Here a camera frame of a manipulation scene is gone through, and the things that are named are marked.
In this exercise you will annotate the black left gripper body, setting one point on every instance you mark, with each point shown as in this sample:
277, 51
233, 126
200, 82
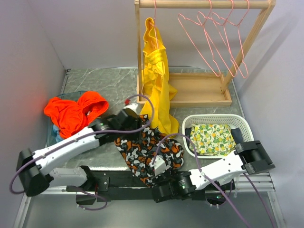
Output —
137, 123

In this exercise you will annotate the yellow shorts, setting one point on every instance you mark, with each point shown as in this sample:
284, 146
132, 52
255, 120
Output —
155, 78

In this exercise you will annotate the light blue cloth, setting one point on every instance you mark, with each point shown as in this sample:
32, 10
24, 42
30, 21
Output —
56, 130

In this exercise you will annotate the bright orange shorts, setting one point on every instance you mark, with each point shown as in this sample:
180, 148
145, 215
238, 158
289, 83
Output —
72, 116

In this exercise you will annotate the white plastic basket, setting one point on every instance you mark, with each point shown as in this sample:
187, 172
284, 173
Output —
234, 121

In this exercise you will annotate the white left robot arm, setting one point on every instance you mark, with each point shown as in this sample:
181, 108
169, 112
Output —
40, 170

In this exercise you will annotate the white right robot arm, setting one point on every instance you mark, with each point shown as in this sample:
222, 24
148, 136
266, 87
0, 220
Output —
248, 157

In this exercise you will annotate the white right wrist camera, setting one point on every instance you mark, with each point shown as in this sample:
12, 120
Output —
159, 166

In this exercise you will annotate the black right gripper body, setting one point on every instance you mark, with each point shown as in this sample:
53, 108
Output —
164, 177

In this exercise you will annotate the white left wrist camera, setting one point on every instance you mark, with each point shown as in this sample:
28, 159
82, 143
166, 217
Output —
132, 106

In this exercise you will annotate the lemon print cloth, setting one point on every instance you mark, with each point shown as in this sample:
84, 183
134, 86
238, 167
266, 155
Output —
211, 139

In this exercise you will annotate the wooden clothes rack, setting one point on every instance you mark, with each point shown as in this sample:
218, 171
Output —
207, 89

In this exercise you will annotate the dark navy cloth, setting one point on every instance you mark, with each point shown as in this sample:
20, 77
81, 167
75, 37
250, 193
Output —
236, 134

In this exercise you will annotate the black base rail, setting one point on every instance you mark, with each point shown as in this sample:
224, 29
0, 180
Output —
121, 185

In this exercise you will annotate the orange camouflage shorts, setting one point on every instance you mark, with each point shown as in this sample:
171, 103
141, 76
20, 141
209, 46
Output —
138, 154

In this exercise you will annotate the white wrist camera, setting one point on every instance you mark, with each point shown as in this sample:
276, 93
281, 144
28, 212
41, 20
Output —
132, 106
159, 166

